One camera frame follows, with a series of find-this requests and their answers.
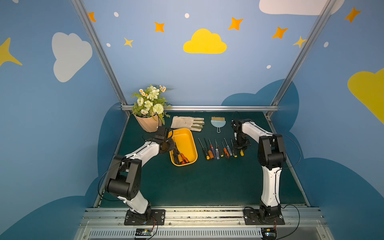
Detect yellow black handled screwdriver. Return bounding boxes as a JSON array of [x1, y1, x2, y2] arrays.
[[231, 139, 238, 158]]

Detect yellow plastic storage box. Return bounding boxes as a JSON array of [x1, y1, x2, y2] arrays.
[[168, 128, 198, 167]]

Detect black yellow slim screwdriver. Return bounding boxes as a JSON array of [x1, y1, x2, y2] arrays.
[[216, 143, 224, 158]]

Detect clear handle screwdriver small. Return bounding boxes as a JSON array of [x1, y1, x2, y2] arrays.
[[215, 140, 220, 160]]

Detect orange brown handle screwdriver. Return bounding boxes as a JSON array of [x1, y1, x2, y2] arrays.
[[204, 139, 215, 160]]

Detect black handle long screwdriver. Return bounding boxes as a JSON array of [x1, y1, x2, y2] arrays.
[[198, 138, 210, 160]]

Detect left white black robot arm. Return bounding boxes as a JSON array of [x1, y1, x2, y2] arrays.
[[105, 138, 175, 219]]

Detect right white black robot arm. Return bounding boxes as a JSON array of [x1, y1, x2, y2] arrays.
[[231, 119, 287, 223]]

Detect small blue brush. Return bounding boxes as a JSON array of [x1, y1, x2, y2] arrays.
[[211, 117, 226, 134]]

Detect beige work glove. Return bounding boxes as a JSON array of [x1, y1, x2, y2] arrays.
[[171, 116, 205, 132]]

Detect pink pot with flowers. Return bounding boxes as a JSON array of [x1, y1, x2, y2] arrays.
[[131, 85, 170, 133]]

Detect left circuit board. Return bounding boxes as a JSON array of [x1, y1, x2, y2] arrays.
[[134, 229, 153, 239]]

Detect circuit board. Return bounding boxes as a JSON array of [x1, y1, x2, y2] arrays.
[[261, 228, 277, 240], [134, 229, 153, 239]]

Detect right circuit board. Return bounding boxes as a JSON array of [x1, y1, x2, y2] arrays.
[[261, 228, 277, 240]]

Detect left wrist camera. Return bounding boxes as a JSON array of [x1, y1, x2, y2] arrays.
[[154, 126, 170, 141]]

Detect purple clear handle screwdriver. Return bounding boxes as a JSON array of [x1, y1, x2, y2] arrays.
[[209, 139, 216, 159]]

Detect aluminium back frame bar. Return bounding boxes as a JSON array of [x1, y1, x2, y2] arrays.
[[121, 104, 280, 112]]

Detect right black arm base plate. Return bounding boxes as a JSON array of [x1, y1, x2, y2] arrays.
[[243, 206, 285, 225]]

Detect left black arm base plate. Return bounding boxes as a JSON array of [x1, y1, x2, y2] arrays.
[[124, 209, 166, 226]]

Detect right aluminium frame post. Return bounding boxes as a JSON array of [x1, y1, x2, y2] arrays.
[[271, 0, 337, 109]]

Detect aluminium frame post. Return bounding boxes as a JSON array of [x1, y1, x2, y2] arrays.
[[271, 0, 337, 109], [72, 0, 128, 105]]

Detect aluminium front rail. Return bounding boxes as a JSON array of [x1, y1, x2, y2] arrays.
[[74, 206, 334, 240]]

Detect left aluminium frame post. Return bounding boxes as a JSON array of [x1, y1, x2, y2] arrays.
[[72, 0, 128, 105]]

